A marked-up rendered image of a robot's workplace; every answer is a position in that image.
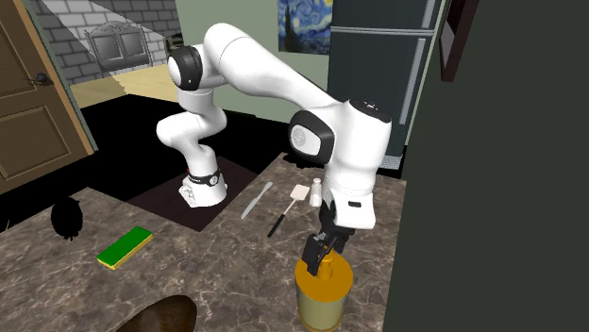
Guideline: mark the white salt shaker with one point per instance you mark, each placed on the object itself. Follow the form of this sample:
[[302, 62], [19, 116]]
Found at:
[[315, 195]]

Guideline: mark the black spiky ball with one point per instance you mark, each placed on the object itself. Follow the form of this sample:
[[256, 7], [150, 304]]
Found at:
[[66, 218]]

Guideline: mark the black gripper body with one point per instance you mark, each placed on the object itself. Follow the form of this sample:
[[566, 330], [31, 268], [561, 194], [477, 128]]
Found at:
[[330, 225]]

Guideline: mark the grey ornate cabinet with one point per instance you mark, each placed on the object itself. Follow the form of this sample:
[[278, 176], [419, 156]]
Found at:
[[119, 48]]

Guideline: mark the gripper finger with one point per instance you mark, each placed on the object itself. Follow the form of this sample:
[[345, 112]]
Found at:
[[336, 246], [314, 257]]

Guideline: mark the dark robot stand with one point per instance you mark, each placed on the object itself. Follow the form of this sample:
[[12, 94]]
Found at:
[[161, 202]]

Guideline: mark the silver table knife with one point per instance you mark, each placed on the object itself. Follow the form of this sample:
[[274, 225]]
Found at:
[[256, 201]]

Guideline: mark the brown rounded object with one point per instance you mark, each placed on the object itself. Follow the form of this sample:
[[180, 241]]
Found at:
[[161, 317]]

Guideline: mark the starry night wall picture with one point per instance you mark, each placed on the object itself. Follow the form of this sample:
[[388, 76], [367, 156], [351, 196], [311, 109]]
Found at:
[[303, 23]]

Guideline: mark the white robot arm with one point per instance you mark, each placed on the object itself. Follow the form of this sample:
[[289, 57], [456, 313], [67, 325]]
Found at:
[[257, 73]]

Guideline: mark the yellow pump jar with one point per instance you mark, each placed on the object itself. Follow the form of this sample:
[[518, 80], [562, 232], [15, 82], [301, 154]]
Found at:
[[322, 299]]

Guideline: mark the green and yellow sponge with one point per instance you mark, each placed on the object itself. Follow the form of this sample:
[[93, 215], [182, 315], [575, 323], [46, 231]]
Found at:
[[124, 246]]

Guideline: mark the dark grey refrigerator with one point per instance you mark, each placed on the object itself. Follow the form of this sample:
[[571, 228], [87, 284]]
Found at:
[[368, 69]]

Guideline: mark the brown wooden door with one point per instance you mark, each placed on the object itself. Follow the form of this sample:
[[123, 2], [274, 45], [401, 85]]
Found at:
[[27, 115]]

